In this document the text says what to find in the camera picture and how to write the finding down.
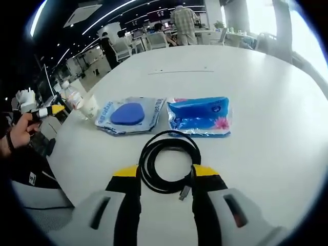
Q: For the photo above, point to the blue tissue packet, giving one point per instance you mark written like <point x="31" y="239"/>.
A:
<point x="200" y="115"/>

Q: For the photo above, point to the curved ceiling light strip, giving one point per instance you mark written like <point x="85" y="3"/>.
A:
<point x="107" y="14"/>

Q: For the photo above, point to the white table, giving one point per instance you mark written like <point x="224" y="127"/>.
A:
<point x="256" y="166"/>

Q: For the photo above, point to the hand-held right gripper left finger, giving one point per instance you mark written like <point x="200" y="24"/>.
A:
<point x="128" y="202"/>

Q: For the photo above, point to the ceiling air vent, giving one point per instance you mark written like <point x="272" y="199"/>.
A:
<point x="79" y="16"/>

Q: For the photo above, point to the green potted plant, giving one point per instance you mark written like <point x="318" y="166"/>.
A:
<point x="220" y="24"/>

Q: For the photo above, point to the black wristband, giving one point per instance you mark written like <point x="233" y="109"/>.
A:
<point x="10" y="141"/>

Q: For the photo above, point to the person's left hand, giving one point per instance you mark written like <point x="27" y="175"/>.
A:
<point x="24" y="130"/>

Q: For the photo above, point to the blue wet wipes pack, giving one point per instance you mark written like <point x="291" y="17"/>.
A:
<point x="128" y="116"/>

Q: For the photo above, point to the white paper cup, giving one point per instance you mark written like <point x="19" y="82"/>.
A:
<point x="88" y="107"/>

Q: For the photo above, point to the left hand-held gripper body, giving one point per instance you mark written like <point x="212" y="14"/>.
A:
<point x="24" y="101"/>

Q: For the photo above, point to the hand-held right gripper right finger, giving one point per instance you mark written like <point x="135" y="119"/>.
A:
<point x="207" y="205"/>

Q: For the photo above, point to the clear plastic water bottle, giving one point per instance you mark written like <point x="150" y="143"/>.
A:
<point x="73" y="96"/>

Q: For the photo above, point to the person's dark clothing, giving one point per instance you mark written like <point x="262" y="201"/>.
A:
<point x="30" y="166"/>

